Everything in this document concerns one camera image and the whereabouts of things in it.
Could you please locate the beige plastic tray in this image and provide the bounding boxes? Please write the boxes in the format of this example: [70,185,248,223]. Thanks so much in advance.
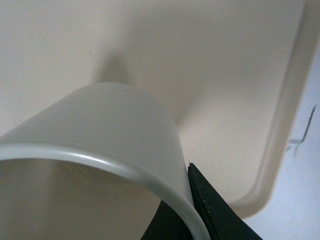
[0,0,320,218]

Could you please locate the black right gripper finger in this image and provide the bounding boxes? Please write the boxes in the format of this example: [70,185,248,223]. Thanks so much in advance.
[142,163,261,240]

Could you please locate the white frosted mug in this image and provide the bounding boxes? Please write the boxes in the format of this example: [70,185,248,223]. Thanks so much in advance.
[0,82,210,240]

